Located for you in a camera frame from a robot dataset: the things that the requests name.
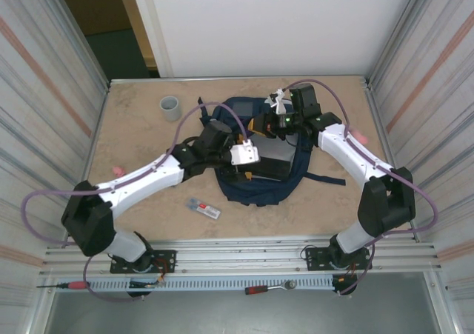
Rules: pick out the navy blue backpack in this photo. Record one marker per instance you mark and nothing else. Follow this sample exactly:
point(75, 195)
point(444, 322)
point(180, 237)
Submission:
point(259, 195)

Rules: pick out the silver pack with red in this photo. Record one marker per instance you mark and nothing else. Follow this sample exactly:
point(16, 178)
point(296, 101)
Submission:
point(203, 207)

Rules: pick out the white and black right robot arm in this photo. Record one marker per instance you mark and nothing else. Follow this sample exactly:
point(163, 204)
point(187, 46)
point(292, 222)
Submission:
point(352, 152)

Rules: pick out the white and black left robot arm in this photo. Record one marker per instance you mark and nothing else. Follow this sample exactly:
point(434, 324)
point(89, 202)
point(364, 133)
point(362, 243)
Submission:
point(148, 174)

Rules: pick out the grey plastic cup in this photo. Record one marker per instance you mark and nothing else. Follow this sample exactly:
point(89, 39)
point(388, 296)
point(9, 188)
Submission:
point(169, 112)

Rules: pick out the pink plush toy, red dotted dress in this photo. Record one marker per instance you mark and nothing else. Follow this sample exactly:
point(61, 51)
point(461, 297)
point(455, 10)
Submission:
point(362, 138)

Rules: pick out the small pink eraser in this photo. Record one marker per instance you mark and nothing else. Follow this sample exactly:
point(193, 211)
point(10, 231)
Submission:
point(118, 171)

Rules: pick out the aluminium rail frame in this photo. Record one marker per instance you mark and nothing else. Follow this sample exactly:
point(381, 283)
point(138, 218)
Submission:
point(240, 254)

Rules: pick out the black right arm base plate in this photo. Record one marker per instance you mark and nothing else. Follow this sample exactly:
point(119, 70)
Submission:
point(314, 256)

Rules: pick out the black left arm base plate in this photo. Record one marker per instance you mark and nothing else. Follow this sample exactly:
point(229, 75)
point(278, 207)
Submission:
point(166, 256)

